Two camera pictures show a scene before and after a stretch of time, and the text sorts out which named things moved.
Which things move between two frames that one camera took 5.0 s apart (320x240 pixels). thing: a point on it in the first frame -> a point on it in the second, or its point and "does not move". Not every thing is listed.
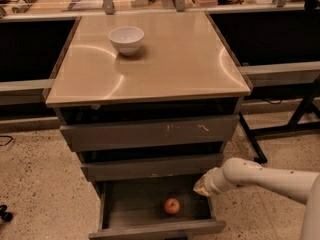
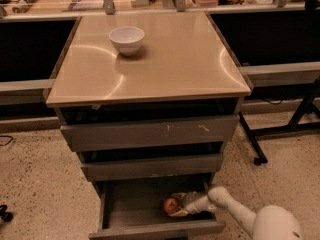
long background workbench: (271, 30) does not move
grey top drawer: (88, 136) does not move
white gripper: (210, 183) -> (189, 200)
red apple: (171, 206) does not move
